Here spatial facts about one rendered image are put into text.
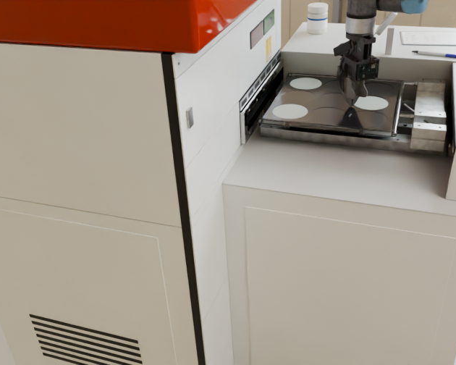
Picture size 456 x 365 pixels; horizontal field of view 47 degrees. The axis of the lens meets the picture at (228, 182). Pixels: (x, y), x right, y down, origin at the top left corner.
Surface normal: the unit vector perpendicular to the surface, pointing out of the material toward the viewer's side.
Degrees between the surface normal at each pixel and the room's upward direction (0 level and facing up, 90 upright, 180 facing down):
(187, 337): 90
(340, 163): 0
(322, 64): 90
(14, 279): 90
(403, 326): 90
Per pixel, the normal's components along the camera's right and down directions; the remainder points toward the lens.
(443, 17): -0.52, 0.48
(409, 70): -0.32, 0.51
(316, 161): -0.05, -0.85
